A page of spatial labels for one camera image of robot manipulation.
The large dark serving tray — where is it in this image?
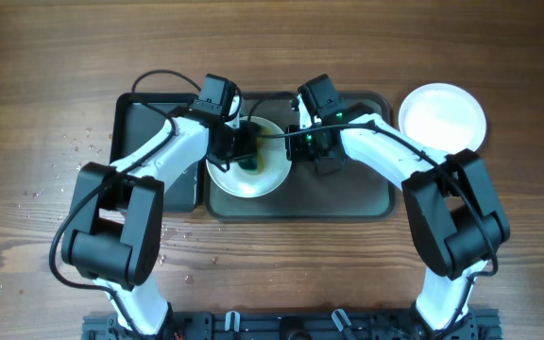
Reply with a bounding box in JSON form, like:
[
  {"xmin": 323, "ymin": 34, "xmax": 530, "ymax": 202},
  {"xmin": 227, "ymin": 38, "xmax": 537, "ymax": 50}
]
[{"xmin": 202, "ymin": 91, "xmax": 397, "ymax": 223}]

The green yellow sponge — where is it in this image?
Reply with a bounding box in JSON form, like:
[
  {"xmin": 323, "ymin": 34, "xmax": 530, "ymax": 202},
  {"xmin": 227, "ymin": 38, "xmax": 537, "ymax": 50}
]
[{"xmin": 238, "ymin": 156, "xmax": 264, "ymax": 175}]

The small black water tray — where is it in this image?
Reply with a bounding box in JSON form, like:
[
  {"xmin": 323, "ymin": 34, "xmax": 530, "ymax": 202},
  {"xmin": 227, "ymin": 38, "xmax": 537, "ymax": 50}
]
[{"xmin": 110, "ymin": 93, "xmax": 203, "ymax": 213}]

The white plate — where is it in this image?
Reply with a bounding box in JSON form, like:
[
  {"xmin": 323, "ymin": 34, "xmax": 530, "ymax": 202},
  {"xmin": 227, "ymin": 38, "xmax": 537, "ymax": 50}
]
[
  {"xmin": 398, "ymin": 83, "xmax": 487, "ymax": 154},
  {"xmin": 206, "ymin": 117, "xmax": 292, "ymax": 198}
]

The black mounting rail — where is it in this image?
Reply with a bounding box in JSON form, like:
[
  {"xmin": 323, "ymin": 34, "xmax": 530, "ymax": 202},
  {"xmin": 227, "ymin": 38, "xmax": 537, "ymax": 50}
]
[{"xmin": 81, "ymin": 309, "xmax": 503, "ymax": 340}]

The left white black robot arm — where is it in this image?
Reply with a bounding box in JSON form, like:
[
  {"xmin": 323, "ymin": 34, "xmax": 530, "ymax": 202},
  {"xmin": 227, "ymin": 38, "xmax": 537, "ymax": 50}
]
[{"xmin": 49, "ymin": 107, "xmax": 263, "ymax": 339}]

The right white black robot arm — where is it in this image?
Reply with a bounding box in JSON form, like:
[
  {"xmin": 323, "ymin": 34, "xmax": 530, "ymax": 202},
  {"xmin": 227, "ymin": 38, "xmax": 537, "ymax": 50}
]
[{"xmin": 285, "ymin": 104, "xmax": 510, "ymax": 338}]

